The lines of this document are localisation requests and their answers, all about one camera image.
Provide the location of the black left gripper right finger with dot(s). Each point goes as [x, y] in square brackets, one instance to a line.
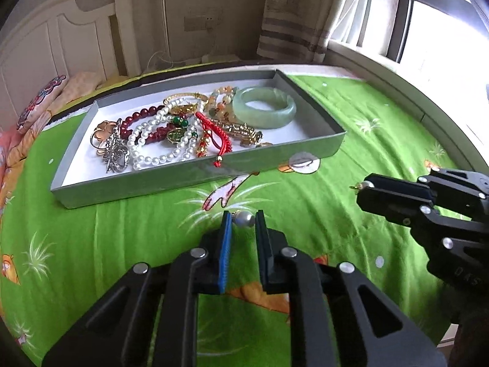
[269, 243]

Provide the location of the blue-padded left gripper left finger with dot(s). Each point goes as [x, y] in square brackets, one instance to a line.
[225, 238]

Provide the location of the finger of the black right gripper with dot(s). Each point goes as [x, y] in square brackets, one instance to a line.
[397, 208]

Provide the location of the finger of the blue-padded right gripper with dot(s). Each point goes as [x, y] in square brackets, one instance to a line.
[385, 186]

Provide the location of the large pearl earring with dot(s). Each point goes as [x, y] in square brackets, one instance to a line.
[360, 186]
[243, 218]

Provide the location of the silver rhinestone brooch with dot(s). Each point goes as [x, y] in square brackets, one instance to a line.
[116, 154]

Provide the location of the grey shallow jewelry box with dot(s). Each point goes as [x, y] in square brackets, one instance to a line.
[170, 151]

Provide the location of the pale green jade bangle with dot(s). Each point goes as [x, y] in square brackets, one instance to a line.
[264, 107]

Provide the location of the gold bangle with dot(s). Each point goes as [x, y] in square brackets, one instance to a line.
[182, 104]

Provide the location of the gold key rings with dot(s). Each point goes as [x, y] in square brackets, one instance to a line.
[102, 133]

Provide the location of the green cartoon print blanket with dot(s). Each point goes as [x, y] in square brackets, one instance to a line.
[57, 262]

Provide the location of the printed beige curtain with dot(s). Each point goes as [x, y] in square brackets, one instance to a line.
[300, 30]

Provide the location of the patterned embroidered pillow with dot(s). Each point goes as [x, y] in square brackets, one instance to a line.
[41, 101]

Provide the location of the folded pink floral quilt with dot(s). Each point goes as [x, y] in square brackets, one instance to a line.
[9, 139]

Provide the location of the white wooden headboard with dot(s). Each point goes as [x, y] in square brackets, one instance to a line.
[58, 38]

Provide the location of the gold chain pendant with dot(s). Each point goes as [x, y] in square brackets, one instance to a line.
[245, 134]

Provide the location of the wall power socket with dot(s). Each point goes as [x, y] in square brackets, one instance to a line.
[201, 23]

